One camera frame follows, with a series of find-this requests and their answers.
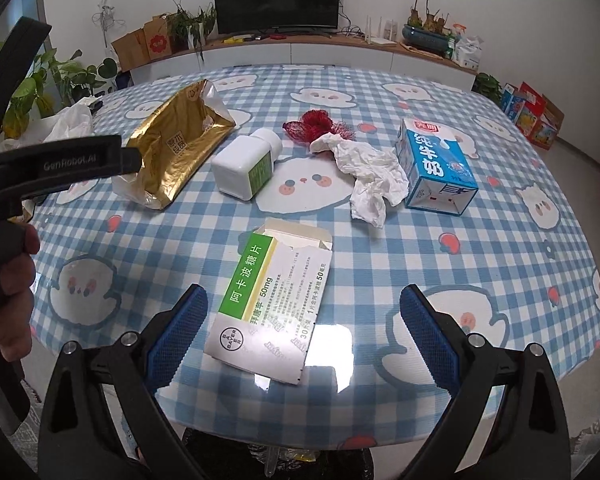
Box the long-leaf potted plant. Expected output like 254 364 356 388
160 0 218 63

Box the white printed sack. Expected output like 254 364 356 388
452 35 483 72

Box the grey patterned rug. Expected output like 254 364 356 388
7 377 600 480

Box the blue white printed carton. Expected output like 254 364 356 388
500 83 527 116

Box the red colourful open carton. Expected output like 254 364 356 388
515 82 565 150

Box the blue checked printed tablecloth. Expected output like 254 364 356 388
27 64 600 453

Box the small potted floor plant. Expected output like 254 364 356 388
472 72 503 106

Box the blue bonsai pot with plants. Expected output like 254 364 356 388
401 0 456 53

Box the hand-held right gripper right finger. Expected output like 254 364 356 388
399 284 571 480

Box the white green medicine box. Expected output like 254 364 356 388
203 218 335 386

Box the white tissue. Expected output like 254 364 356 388
308 132 410 228

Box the white pill bottle green label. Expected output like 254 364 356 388
211 127 283 200

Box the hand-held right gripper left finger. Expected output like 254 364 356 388
37 282 210 480

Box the gold foil bag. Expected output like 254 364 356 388
111 79 236 211

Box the white router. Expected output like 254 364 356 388
365 16 398 48

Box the large leafy potted plant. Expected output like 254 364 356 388
0 47 118 141

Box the bin with black liner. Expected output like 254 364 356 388
180 427 376 480

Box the blue white milk carton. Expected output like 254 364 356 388
395 118 480 217

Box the white plastic bag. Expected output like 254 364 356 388
22 97 98 146

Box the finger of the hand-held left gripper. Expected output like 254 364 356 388
121 145 144 177
0 16 54 146

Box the white television cabinet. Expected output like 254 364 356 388
127 32 478 96

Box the red mesh net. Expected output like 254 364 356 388
282 110 357 142

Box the person's left hand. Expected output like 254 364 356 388
0 223 41 362

